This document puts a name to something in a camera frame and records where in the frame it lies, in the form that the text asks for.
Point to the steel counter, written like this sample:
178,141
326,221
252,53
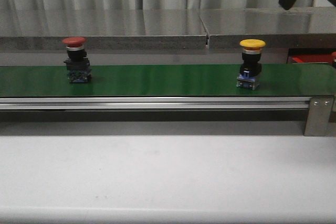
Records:
103,29
300,27

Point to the red push button edge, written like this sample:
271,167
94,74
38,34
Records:
77,63

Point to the green conveyor belt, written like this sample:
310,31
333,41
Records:
293,80

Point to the left steel counter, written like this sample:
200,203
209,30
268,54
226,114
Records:
103,29

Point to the aluminium conveyor side rail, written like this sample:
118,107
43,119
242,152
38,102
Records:
159,103

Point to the yellow push button front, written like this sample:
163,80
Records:
250,69

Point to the right steel counter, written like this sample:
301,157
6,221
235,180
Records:
300,27

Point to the red plastic tray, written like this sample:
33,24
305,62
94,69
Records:
324,58

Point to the steel conveyor support bracket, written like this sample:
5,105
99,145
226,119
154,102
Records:
319,112

